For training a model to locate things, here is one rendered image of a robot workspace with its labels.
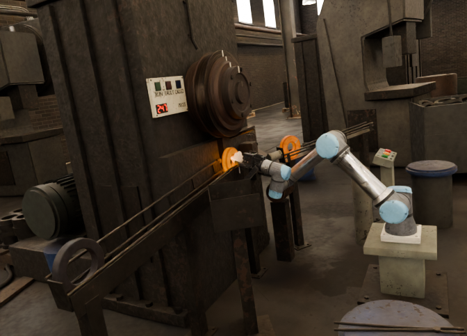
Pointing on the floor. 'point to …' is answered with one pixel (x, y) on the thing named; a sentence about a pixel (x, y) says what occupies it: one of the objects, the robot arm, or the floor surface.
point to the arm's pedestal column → (406, 284)
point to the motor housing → (282, 225)
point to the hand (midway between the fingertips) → (231, 158)
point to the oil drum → (447, 84)
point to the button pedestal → (386, 169)
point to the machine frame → (140, 126)
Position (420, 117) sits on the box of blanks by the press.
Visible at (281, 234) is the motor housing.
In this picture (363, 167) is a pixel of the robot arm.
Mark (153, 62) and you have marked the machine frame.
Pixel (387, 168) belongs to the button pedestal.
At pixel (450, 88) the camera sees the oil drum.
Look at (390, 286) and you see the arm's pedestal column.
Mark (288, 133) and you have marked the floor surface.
